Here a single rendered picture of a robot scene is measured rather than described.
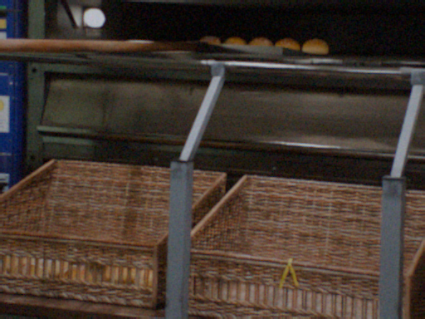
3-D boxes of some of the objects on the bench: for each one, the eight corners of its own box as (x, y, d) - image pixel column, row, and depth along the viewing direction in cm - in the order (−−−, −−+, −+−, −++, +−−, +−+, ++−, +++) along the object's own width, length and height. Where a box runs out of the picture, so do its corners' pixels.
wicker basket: (48, 251, 318) (51, 158, 316) (227, 270, 298) (230, 171, 296) (-55, 288, 273) (-51, 177, 270) (156, 311, 253) (160, 193, 251)
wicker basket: (239, 272, 296) (242, 173, 293) (450, 301, 276) (453, 192, 273) (167, 314, 251) (172, 195, 248) (411, 351, 230) (413, 219, 228)
